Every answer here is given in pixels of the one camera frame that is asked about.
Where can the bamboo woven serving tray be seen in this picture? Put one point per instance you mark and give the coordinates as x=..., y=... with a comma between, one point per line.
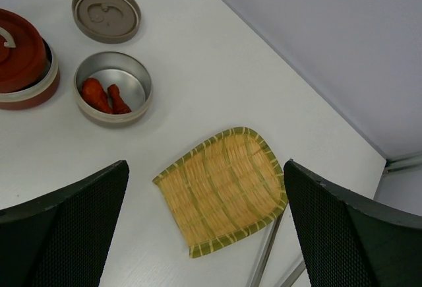
x=225, y=189

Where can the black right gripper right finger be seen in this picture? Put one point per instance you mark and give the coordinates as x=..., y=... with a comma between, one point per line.
x=347, y=239

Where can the red lunch box lid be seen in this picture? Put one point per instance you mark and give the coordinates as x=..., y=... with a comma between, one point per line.
x=23, y=54

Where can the stainless steel food tongs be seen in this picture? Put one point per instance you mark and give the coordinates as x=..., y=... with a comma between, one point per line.
x=260, y=268

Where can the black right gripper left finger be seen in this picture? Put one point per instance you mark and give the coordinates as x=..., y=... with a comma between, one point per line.
x=63, y=238

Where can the beige steel lunch box bowl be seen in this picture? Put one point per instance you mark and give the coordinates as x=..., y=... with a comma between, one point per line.
x=129, y=74

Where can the beige lunch box lid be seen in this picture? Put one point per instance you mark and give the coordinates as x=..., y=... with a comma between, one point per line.
x=107, y=21

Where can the red steel lunch box bowl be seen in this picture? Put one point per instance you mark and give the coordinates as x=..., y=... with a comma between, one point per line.
x=38, y=92

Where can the red food piece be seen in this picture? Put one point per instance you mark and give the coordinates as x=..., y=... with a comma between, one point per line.
x=118, y=104
x=94, y=95

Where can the aluminium right side frame rail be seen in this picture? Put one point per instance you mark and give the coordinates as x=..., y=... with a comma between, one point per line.
x=403, y=163

